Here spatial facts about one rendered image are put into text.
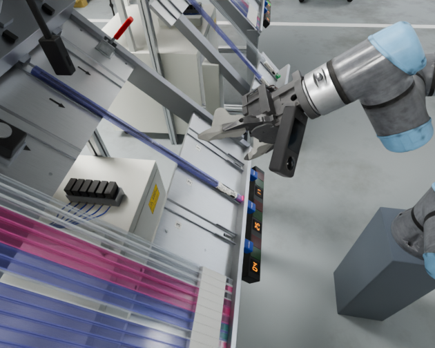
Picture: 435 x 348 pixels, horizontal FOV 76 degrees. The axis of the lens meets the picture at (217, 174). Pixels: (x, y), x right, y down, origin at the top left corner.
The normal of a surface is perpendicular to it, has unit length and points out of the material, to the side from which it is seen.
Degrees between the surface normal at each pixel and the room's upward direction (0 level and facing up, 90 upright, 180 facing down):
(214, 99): 90
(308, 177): 0
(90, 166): 0
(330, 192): 0
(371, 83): 91
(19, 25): 43
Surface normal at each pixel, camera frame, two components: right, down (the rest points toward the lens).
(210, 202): 0.64, -0.42
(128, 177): -0.05, -0.65
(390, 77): -0.02, 0.67
